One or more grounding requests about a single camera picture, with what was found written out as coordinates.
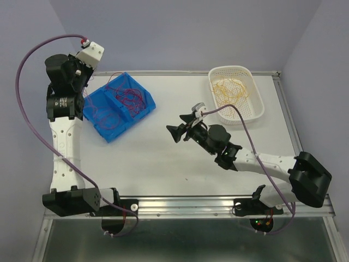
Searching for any blue plastic bin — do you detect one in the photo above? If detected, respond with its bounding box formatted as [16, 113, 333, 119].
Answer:
[83, 73, 156, 143]

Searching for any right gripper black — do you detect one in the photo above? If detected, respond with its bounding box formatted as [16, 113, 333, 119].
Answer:
[166, 113, 216, 156]

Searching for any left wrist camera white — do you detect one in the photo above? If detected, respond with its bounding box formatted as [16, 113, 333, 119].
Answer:
[75, 40, 105, 69]

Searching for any yellow wire in basket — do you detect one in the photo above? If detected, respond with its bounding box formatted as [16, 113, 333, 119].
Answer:
[211, 76, 250, 118]

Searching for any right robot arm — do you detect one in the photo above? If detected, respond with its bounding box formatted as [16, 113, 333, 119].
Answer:
[166, 115, 332, 213]

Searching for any white perforated basket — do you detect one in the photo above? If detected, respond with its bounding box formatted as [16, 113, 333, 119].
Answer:
[208, 65, 265, 123]

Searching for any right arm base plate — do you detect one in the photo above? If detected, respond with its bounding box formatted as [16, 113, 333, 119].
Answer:
[232, 198, 284, 217]

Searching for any red wire in bin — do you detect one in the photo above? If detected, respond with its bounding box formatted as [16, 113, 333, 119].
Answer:
[87, 72, 147, 132]

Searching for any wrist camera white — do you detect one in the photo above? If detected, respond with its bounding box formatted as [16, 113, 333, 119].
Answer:
[75, 40, 105, 69]
[191, 102, 207, 127]

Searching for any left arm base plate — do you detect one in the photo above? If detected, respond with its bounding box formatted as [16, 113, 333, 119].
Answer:
[88, 198, 140, 218]

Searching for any aluminium front rail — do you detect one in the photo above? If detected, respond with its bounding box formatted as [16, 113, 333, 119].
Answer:
[44, 195, 335, 220]

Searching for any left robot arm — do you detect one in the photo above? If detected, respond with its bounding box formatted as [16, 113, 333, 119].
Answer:
[42, 54, 121, 217]

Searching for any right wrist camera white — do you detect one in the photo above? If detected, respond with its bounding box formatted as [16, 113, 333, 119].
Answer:
[191, 102, 207, 127]

